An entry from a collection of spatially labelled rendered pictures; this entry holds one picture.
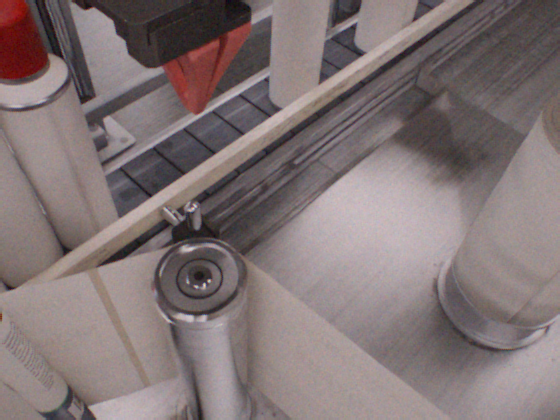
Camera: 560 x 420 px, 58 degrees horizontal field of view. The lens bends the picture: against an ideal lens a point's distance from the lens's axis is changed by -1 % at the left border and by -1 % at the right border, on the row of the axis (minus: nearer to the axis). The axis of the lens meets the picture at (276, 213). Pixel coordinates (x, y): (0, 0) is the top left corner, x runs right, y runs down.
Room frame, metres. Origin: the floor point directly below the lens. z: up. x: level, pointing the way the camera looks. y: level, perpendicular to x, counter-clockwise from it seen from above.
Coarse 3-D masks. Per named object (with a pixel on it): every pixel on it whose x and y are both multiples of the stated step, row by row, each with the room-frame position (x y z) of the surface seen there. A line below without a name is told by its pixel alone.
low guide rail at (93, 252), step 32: (448, 0) 0.59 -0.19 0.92; (416, 32) 0.52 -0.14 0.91; (352, 64) 0.45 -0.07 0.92; (320, 96) 0.39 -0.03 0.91; (256, 128) 0.34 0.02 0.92; (288, 128) 0.36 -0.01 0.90; (224, 160) 0.30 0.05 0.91; (160, 192) 0.25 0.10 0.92; (192, 192) 0.27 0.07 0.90; (128, 224) 0.22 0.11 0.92; (96, 256) 0.19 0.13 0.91
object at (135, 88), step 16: (256, 16) 0.44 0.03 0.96; (272, 16) 0.45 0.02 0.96; (256, 32) 0.43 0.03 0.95; (128, 80) 0.33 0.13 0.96; (144, 80) 0.34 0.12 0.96; (160, 80) 0.35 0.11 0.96; (112, 96) 0.31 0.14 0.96; (128, 96) 0.32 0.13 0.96; (96, 112) 0.30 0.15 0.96; (112, 112) 0.31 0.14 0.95; (16, 160) 0.24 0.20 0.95
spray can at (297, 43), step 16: (288, 0) 0.40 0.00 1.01; (304, 0) 0.40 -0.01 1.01; (320, 0) 0.41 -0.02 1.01; (288, 16) 0.40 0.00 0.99; (304, 16) 0.40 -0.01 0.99; (320, 16) 0.41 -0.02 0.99; (272, 32) 0.42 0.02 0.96; (288, 32) 0.40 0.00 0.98; (304, 32) 0.40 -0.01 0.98; (320, 32) 0.41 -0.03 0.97; (272, 48) 0.42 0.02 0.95; (288, 48) 0.40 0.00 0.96; (304, 48) 0.40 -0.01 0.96; (320, 48) 0.41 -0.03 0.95; (272, 64) 0.41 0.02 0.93; (288, 64) 0.40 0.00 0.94; (304, 64) 0.40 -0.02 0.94; (320, 64) 0.42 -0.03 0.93; (272, 80) 0.41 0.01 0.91; (288, 80) 0.40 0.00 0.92; (304, 80) 0.40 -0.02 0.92; (272, 96) 0.41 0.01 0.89; (288, 96) 0.40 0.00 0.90
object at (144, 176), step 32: (480, 0) 0.66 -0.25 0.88; (352, 32) 0.56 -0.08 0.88; (384, 64) 0.50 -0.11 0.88; (256, 96) 0.42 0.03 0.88; (192, 128) 0.37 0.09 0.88; (224, 128) 0.37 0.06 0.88; (160, 160) 0.32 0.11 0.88; (192, 160) 0.32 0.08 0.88; (256, 160) 0.33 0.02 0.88; (128, 192) 0.28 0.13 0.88; (160, 224) 0.25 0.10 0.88
